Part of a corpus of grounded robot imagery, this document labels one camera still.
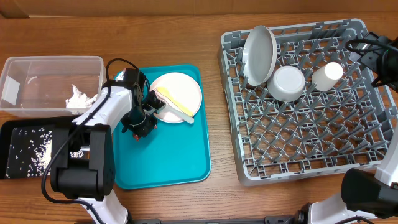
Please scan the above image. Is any white paper cup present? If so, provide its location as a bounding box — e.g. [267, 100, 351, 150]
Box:
[312, 62, 343, 91]

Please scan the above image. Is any white napkin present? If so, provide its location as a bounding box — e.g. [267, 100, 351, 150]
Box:
[65, 85, 98, 108]

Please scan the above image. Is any small grey bowl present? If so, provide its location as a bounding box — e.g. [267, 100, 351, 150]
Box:
[267, 66, 305, 102]

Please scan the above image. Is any grey round plate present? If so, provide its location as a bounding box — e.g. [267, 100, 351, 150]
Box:
[242, 26, 277, 86]

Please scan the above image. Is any red ketchup packet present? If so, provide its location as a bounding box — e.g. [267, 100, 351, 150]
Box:
[133, 134, 140, 141]

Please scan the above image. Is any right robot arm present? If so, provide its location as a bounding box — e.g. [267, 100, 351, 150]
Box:
[287, 32, 397, 223]

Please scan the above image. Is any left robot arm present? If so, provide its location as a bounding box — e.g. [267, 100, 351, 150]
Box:
[48, 68, 164, 223]

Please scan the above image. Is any grey dishwasher rack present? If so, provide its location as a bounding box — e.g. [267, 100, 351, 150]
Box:
[219, 19, 397, 186]

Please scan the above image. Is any yellow plastic spoon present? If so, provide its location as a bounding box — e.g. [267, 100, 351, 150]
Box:
[156, 86, 193, 117]

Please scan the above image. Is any white plate with cutlery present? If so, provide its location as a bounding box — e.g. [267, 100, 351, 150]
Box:
[150, 72, 203, 123]

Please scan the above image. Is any teal plastic tray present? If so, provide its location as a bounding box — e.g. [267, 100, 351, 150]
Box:
[112, 63, 212, 190]

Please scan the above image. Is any white plastic knife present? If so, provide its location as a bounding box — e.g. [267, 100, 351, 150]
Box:
[160, 104, 194, 124]

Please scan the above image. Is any clear plastic bin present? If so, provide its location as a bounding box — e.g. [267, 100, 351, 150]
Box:
[1, 56, 105, 117]

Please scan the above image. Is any white rice pile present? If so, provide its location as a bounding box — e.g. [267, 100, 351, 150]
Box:
[6, 126, 85, 178]

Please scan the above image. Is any black tray bin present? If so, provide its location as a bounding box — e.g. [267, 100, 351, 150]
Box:
[1, 116, 75, 179]

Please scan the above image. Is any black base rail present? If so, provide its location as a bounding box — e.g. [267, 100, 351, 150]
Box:
[133, 215, 295, 224]

